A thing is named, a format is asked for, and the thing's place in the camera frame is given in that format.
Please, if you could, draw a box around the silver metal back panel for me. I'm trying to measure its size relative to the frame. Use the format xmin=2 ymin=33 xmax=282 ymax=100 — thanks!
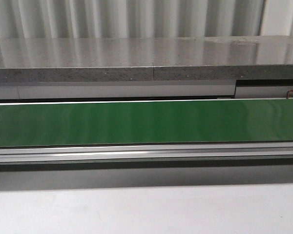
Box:
xmin=0 ymin=79 xmax=293 ymax=100

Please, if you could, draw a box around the grey stone slab shelf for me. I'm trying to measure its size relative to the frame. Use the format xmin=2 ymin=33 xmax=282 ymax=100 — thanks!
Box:
xmin=0 ymin=36 xmax=293 ymax=83

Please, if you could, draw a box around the green conveyor belt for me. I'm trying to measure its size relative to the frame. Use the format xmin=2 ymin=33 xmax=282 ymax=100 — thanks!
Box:
xmin=0 ymin=99 xmax=293 ymax=147

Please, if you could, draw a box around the white pleated curtain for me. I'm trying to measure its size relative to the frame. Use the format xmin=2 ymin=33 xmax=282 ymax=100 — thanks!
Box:
xmin=0 ymin=0 xmax=293 ymax=39

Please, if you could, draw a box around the aluminium conveyor front rail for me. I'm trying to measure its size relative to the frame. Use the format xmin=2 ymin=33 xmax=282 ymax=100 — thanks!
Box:
xmin=0 ymin=142 xmax=293 ymax=164

